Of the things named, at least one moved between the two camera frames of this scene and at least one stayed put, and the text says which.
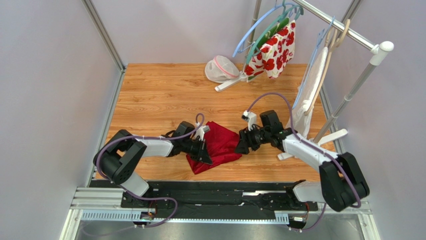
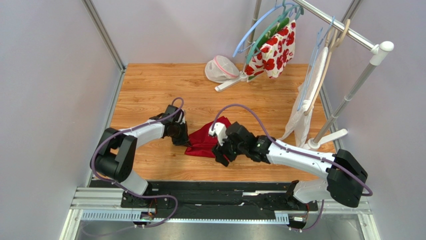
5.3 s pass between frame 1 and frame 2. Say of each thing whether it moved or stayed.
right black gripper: moved
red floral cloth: stayed
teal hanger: stayed
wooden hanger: stayed
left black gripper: moved
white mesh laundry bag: stayed
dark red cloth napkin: moved
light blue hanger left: stayed
